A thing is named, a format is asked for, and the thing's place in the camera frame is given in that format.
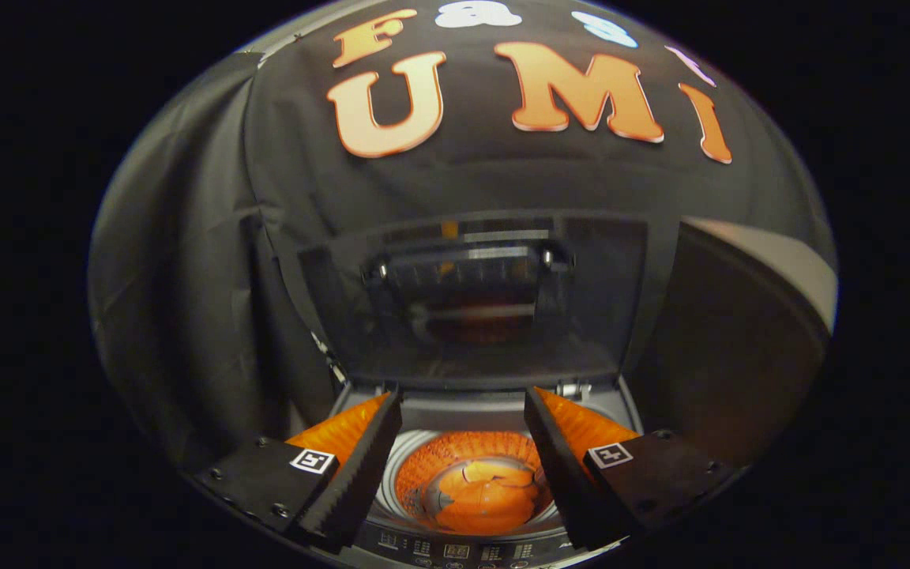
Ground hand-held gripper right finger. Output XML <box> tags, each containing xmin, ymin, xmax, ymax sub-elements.
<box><xmin>522</xmin><ymin>386</ymin><xmax>734</xmax><ymax>552</ymax></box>

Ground dark glass washing machine lid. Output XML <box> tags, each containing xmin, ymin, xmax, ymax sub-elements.
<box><xmin>295</xmin><ymin>212</ymin><xmax>650</xmax><ymax>390</ymax></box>

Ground black backdrop cloth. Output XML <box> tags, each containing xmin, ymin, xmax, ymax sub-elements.
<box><xmin>88</xmin><ymin>0</ymin><xmax>835</xmax><ymax>475</ymax></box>

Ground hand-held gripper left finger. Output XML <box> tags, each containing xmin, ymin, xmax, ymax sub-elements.
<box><xmin>193</xmin><ymin>387</ymin><xmax>404</xmax><ymax>554</ymax></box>

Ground yellow polo shirt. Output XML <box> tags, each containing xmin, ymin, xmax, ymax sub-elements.
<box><xmin>423</xmin><ymin>458</ymin><xmax>544</xmax><ymax>535</ymax></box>

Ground grey washing machine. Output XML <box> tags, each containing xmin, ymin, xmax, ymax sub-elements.
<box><xmin>321</xmin><ymin>375</ymin><xmax>645</xmax><ymax>569</ymax></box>

